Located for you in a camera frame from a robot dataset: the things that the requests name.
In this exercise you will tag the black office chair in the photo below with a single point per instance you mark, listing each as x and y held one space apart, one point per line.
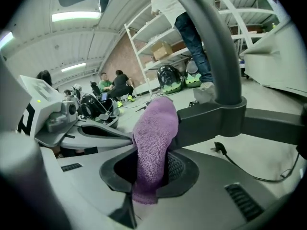
94 87

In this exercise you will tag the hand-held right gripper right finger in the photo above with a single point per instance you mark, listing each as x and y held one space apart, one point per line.
211 188

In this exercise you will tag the black dome backpack with screen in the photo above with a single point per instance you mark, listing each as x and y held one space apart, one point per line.
90 104

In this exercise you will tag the purple cloth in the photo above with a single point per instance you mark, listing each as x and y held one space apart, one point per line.
156 133

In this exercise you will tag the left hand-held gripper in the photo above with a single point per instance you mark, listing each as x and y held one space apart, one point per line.
48 99

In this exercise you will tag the ceiling light bar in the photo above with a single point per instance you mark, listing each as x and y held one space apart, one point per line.
73 67
75 16
6 39

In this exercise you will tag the white shelving unit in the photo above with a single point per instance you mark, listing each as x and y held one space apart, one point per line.
153 30

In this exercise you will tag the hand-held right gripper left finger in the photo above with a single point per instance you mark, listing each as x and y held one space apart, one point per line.
91 176

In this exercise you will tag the cardboard box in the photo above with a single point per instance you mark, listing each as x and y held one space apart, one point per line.
161 50

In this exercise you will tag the yellow bottle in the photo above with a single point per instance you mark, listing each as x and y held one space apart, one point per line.
274 26

